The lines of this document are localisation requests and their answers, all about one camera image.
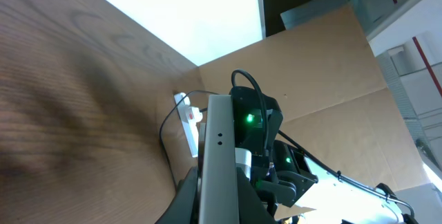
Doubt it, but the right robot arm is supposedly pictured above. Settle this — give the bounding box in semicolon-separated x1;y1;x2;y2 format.
230;86;416;223

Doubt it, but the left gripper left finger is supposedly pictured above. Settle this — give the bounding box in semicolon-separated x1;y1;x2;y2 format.
155;167;198;224

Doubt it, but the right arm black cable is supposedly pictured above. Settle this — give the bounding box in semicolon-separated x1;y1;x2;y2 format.
230;68;415;218

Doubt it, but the white charger plug adapter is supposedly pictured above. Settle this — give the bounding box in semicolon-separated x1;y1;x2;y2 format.
173;93;191;108

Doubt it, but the black charging cable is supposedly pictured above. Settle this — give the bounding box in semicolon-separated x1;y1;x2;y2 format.
158;89;220;190

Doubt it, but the brown cardboard panel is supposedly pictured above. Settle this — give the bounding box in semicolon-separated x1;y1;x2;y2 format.
200;5;428;191

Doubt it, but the white power strip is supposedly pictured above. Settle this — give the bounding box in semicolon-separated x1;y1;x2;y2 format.
177;104;203;158

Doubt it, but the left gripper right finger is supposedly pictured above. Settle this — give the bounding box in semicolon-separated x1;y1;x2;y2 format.
237;177;275;224

